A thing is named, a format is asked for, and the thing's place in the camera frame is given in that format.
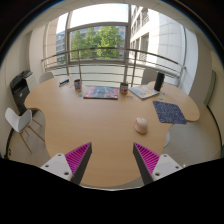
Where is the dark blue speckled mouse pad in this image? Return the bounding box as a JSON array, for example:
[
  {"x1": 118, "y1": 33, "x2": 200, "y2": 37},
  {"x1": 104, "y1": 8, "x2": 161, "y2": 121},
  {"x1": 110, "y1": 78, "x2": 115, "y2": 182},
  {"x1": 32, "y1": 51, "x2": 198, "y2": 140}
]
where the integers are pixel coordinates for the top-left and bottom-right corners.
[{"x1": 153, "y1": 101, "x2": 187, "y2": 124}]

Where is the white chair with wooden legs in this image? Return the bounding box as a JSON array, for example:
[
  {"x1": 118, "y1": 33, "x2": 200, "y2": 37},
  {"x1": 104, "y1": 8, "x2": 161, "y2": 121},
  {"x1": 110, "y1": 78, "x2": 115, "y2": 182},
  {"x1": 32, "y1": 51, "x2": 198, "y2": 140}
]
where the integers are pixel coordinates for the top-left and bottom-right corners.
[{"x1": 4, "y1": 107, "x2": 46, "y2": 154}]

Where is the white chair behind table left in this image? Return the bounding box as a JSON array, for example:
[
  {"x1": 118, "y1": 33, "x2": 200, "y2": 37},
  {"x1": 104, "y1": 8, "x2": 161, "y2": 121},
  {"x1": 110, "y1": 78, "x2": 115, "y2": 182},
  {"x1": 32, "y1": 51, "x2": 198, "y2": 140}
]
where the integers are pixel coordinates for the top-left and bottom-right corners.
[{"x1": 39, "y1": 72, "x2": 54, "y2": 83}]

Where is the white chair behind table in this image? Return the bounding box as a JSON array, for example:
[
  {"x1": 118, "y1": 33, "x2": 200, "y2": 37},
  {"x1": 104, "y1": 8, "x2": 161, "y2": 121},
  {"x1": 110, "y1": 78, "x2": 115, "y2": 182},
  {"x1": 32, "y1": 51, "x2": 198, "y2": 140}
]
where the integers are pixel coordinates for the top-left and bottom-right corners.
[
  {"x1": 141, "y1": 68, "x2": 157, "y2": 85},
  {"x1": 39, "y1": 72, "x2": 54, "y2": 83}
]

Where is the open light book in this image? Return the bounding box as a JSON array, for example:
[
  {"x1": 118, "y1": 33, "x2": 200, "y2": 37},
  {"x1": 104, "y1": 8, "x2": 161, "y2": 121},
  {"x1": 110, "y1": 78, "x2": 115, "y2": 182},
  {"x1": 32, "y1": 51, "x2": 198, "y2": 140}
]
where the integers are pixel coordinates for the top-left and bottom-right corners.
[{"x1": 129, "y1": 85, "x2": 159, "y2": 99}]

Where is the small dark blue box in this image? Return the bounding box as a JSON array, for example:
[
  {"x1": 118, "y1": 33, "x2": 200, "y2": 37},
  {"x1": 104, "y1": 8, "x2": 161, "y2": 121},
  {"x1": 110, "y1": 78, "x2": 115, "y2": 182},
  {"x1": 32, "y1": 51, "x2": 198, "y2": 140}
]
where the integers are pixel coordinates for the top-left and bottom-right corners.
[{"x1": 59, "y1": 79, "x2": 69, "y2": 87}]

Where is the white chair behind table right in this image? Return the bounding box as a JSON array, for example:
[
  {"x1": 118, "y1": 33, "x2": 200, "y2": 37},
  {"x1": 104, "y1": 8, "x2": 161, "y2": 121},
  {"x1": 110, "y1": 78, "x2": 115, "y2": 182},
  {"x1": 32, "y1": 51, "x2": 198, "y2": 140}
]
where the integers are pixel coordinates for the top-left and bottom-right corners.
[{"x1": 141, "y1": 68, "x2": 157, "y2": 85}]

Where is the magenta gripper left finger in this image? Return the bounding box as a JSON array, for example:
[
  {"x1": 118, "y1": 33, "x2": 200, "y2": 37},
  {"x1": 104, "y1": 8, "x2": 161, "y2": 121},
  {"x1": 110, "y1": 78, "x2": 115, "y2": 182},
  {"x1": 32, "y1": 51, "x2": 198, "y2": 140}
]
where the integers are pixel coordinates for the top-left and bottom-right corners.
[{"x1": 41, "y1": 143, "x2": 92, "y2": 185}]

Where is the metal balcony railing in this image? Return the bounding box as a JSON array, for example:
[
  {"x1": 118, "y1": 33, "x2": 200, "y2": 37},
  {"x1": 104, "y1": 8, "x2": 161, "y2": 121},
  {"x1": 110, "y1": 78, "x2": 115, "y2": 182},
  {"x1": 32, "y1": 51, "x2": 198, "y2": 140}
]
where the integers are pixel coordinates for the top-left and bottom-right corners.
[{"x1": 42, "y1": 47, "x2": 185, "y2": 86}]

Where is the red and blue magazine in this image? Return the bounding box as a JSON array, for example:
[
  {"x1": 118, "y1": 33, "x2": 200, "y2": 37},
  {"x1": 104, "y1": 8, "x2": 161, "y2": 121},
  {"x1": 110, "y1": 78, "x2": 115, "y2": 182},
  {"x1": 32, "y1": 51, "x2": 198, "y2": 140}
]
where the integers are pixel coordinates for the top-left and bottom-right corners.
[{"x1": 84, "y1": 86, "x2": 118, "y2": 100}]

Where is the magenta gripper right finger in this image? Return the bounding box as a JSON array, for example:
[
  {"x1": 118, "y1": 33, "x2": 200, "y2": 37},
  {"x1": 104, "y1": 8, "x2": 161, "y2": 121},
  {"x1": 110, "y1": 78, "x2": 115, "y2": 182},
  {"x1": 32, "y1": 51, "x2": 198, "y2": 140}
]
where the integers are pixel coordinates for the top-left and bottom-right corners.
[{"x1": 133, "y1": 143, "x2": 182, "y2": 185}]

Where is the black cylindrical speaker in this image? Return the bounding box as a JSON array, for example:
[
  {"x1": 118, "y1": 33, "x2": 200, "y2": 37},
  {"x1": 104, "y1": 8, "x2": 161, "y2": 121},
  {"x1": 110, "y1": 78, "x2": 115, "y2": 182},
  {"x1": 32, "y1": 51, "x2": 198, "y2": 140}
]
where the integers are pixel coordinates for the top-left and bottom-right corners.
[{"x1": 154, "y1": 72, "x2": 165, "y2": 91}]

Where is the dark mug with pens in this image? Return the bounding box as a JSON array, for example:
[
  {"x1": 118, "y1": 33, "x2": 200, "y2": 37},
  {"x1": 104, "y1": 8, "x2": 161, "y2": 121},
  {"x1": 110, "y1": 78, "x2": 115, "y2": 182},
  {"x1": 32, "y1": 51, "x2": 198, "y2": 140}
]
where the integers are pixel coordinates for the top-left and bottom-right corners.
[{"x1": 74, "y1": 79, "x2": 82, "y2": 91}]

